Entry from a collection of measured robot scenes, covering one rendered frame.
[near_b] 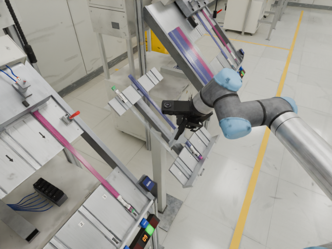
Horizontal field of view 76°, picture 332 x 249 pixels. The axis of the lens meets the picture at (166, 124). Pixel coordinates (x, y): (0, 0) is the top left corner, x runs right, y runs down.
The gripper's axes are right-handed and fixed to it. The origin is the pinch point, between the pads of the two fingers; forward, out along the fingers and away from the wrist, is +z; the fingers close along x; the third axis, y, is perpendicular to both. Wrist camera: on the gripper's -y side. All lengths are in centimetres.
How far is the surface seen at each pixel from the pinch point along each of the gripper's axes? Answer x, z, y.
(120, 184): -19.7, 14.3, -12.9
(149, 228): -34.1, 19.5, 2.1
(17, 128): -9, 7, -49
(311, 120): 81, 35, 198
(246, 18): 347, 78, 218
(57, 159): 1, 57, -37
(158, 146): 3.8, 22.7, 7.2
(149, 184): -19.1, 11.4, -2.1
